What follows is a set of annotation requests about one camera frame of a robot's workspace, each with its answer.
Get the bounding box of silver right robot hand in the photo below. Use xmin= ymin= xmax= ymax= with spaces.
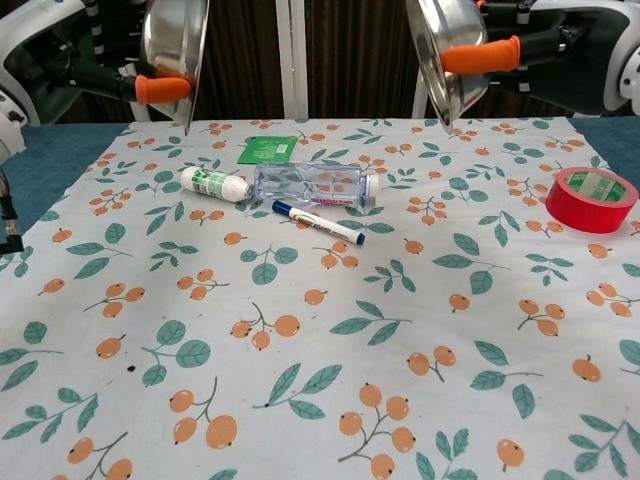
xmin=442 ymin=0 xmax=640 ymax=117

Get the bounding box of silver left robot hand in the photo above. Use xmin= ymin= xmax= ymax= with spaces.
xmin=0 ymin=0 xmax=194 ymax=126

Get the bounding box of metal bowl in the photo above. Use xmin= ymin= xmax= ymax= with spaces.
xmin=405 ymin=0 xmax=489 ymax=135
xmin=139 ymin=0 xmax=210 ymax=137

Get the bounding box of red tape roll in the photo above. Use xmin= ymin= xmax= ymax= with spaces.
xmin=545 ymin=166 xmax=639 ymax=235

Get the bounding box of small white green-label bottle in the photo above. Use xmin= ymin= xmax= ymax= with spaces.
xmin=180 ymin=166 xmax=253 ymax=203

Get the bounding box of green foil packet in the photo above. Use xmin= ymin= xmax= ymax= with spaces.
xmin=236 ymin=134 xmax=298 ymax=165

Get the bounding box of clear plastic water bottle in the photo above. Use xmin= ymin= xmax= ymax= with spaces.
xmin=253 ymin=162 xmax=380 ymax=207

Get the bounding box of white marker blue cap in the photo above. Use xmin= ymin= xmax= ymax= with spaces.
xmin=271 ymin=199 xmax=367 ymax=247

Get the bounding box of floral tablecloth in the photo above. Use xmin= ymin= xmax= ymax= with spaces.
xmin=0 ymin=117 xmax=640 ymax=480

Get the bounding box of dark folding screen white frame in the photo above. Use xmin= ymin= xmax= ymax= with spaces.
xmin=0 ymin=0 xmax=640 ymax=125

